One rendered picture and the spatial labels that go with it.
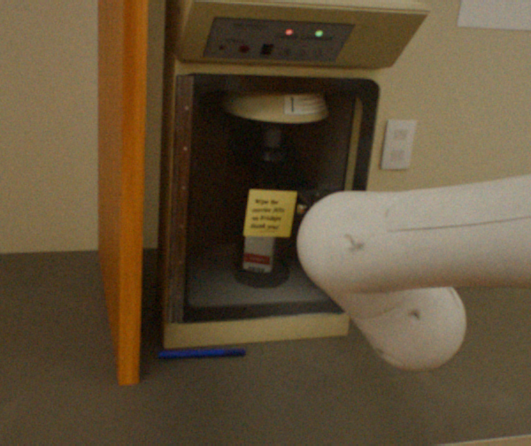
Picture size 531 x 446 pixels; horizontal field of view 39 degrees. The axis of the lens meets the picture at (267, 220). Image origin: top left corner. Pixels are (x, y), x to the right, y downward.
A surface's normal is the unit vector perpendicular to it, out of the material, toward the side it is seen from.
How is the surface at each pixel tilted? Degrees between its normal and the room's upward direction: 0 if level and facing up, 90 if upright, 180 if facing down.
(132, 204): 90
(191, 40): 135
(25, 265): 0
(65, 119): 90
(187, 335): 90
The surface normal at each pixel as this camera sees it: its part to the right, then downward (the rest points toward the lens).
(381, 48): 0.13, 0.92
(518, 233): -0.79, 0.03
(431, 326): 0.33, 0.21
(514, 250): -0.74, 0.30
